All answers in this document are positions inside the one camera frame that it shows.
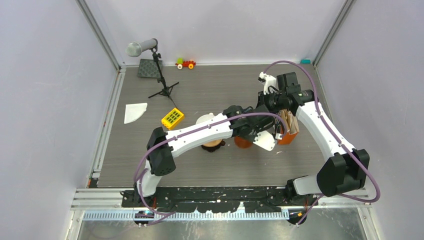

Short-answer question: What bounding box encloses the toy brick car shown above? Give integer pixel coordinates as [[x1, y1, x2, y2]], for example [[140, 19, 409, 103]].
[[175, 57, 196, 70]]

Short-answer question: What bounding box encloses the white paper sheet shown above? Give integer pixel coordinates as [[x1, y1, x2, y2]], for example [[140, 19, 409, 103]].
[[124, 103, 148, 124]]

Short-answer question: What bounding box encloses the grey microphone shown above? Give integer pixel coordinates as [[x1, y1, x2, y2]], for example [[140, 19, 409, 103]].
[[125, 38, 158, 58]]

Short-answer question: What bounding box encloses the white paper coffee filter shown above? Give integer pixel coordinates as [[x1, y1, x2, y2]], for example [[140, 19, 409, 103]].
[[195, 112, 215, 125]]

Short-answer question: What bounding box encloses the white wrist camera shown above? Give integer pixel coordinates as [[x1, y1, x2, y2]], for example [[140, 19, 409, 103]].
[[253, 130, 284, 151], [258, 72, 279, 95]]

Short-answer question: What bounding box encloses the grey studded base plate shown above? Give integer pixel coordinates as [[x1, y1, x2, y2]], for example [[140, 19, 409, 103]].
[[137, 58, 161, 79]]

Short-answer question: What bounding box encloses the dark brown dripper cup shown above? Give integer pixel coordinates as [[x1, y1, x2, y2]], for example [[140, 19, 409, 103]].
[[201, 140, 226, 153]]

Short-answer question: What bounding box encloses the teal block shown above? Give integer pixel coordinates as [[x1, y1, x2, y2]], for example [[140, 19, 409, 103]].
[[300, 59, 312, 64]]

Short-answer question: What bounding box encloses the yellow green toy brick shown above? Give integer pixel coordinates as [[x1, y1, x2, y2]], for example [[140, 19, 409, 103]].
[[161, 108, 185, 130]]

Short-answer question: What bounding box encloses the amber glass carafe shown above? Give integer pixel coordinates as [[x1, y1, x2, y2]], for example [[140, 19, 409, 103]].
[[234, 136, 253, 149]]

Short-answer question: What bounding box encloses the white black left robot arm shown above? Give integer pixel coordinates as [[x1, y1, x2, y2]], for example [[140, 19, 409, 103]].
[[133, 105, 278, 207]]

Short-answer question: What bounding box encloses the orange coffee filter box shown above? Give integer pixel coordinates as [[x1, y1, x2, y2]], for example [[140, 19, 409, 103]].
[[275, 109, 300, 145]]

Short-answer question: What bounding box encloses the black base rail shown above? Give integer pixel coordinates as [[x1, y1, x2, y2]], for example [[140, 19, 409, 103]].
[[120, 186, 317, 214]]

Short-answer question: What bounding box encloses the large wooden ring holder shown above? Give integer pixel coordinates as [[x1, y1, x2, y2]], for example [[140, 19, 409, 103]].
[[202, 139, 223, 148]]

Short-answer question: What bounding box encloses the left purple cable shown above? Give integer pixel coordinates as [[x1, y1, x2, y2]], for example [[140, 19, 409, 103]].
[[133, 112, 288, 218]]

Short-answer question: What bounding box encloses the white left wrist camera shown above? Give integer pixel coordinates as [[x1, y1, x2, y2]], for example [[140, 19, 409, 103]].
[[253, 130, 284, 151]]

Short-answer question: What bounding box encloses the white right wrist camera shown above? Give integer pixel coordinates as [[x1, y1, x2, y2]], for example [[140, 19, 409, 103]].
[[258, 72, 279, 95]]

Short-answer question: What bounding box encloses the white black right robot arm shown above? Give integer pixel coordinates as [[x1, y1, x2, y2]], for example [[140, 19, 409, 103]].
[[258, 72, 370, 205]]

